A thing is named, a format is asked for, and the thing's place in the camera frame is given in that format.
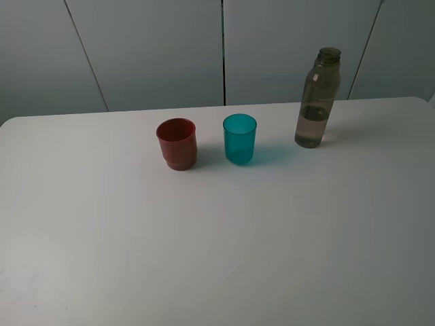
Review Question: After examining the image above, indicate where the smoky translucent water bottle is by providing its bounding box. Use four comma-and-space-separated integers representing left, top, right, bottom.
294, 48, 341, 149

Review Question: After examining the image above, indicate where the red plastic cup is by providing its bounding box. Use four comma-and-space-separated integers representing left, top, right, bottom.
156, 117, 198, 171

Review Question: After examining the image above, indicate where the teal translucent plastic cup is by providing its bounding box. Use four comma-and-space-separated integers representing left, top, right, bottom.
223, 113, 257, 165

